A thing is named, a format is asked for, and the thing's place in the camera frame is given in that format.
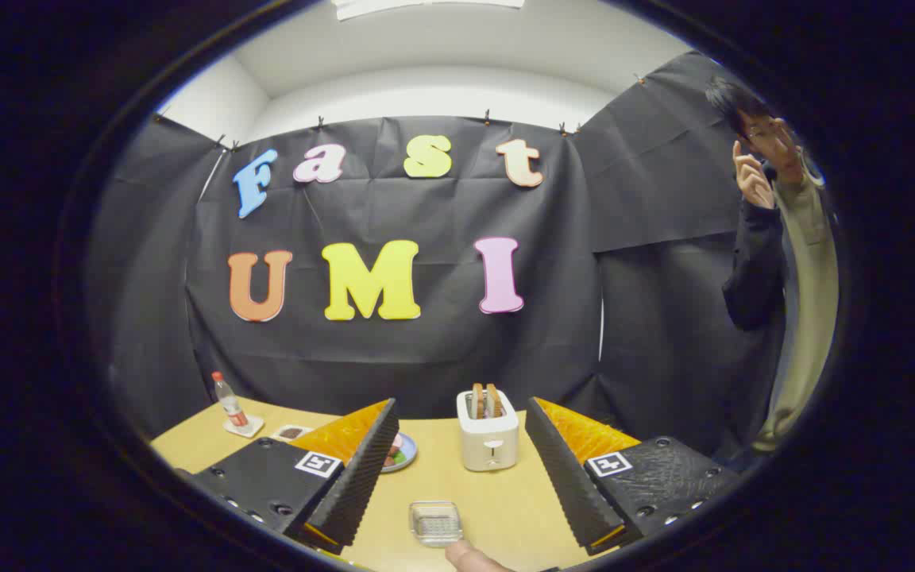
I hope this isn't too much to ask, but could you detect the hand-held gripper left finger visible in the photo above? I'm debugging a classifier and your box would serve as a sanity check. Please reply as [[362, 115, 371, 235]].
[[176, 397, 400, 555]]

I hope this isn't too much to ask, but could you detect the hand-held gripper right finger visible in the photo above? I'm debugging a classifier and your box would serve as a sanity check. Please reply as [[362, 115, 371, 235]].
[[524, 396, 743, 557]]

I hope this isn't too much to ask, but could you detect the blue plate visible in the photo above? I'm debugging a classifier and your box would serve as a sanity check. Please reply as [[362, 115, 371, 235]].
[[380, 432, 419, 474]]

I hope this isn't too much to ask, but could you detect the white toaster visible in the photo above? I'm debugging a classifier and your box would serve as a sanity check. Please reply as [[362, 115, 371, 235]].
[[456, 388, 520, 473]]

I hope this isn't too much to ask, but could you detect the clear water bottle red label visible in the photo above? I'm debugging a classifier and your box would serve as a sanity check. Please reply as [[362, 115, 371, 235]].
[[211, 371, 250, 430]]

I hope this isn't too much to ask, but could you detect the ceiling light panel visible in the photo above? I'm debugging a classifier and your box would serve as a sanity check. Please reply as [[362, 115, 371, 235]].
[[332, 0, 525, 21]]

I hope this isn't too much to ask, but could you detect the metal wire basket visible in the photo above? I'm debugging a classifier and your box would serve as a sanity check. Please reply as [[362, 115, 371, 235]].
[[408, 500, 464, 548]]

